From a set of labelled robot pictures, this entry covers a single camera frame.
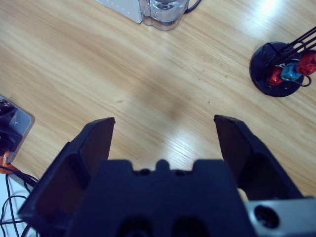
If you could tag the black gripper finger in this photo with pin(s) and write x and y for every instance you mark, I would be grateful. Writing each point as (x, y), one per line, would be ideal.
(74, 153)
(247, 153)

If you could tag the white capsule coffee machine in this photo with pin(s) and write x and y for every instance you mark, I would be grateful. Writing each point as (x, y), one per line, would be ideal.
(123, 10)

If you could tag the small red coffee capsule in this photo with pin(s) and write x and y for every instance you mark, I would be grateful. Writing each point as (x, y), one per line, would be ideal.
(275, 77)

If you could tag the blue coffee capsule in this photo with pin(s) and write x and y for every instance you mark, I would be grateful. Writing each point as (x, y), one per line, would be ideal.
(291, 72)

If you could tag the large red coffee capsule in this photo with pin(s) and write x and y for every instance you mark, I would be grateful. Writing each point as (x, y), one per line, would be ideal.
(307, 63)

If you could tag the black capsule stand with rods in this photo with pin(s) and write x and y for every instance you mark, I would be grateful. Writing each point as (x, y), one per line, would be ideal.
(261, 74)

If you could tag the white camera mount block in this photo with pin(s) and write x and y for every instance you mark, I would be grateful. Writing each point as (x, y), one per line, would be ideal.
(22, 123)

